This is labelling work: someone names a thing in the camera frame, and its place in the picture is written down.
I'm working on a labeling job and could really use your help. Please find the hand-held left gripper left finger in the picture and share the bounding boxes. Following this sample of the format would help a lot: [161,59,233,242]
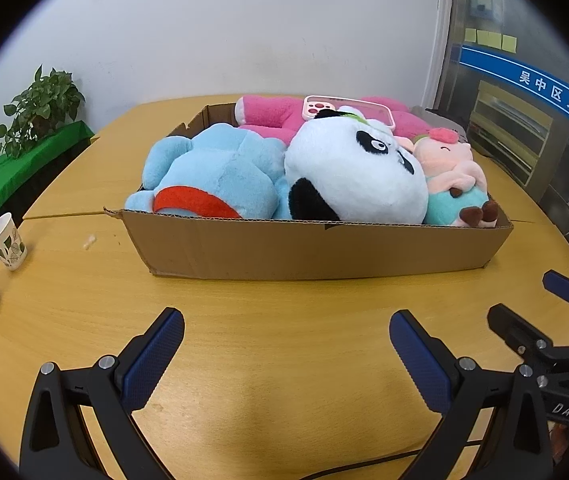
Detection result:
[18,306,186,480]

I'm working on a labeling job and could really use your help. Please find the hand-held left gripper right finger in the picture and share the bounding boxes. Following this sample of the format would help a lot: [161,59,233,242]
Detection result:
[389,310,556,480]

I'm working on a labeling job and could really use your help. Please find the cardboard box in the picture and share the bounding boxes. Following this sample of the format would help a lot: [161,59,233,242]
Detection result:
[103,102,514,282]

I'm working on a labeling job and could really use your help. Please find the blue plush toy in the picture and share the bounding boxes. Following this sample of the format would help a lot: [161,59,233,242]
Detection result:
[124,122,296,221]

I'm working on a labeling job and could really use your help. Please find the wooden desktop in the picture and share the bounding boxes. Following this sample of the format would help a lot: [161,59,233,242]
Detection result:
[0,94,569,480]

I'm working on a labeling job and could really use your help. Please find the yellow framed rack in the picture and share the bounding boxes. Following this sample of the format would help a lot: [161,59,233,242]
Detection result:
[469,80,556,189]

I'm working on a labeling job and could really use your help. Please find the small pig plush doll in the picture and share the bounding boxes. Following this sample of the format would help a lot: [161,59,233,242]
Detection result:
[411,127,501,231]

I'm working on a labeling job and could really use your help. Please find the leaf print paper cup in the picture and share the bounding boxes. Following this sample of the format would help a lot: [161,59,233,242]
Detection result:
[0,212,28,272]

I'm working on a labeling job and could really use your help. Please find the panda plush toy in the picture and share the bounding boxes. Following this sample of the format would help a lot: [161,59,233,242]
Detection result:
[284,105,430,224]

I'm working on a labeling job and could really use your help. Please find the grey cloth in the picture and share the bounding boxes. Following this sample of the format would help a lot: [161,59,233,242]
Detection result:
[409,105,471,147]

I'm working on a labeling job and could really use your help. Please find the blue banner strip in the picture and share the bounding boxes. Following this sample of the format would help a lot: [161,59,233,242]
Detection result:
[459,42,569,143]

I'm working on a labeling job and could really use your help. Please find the green bench cover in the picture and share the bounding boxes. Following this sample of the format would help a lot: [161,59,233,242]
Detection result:
[0,121,97,261]

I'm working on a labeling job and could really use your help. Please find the pink plush toy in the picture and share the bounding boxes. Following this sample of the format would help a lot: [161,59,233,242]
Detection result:
[234,94,432,153]

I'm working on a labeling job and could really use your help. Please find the pink phone case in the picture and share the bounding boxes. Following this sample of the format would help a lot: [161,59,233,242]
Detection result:
[301,95,397,132]

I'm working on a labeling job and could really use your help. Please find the large potted green plant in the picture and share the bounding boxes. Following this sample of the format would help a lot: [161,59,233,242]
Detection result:
[0,64,86,157]

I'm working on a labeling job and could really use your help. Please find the black cable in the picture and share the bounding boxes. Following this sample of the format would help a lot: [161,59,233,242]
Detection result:
[304,439,490,480]

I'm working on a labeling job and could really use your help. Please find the white window frame post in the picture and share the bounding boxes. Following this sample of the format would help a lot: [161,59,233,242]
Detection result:
[420,0,461,112]

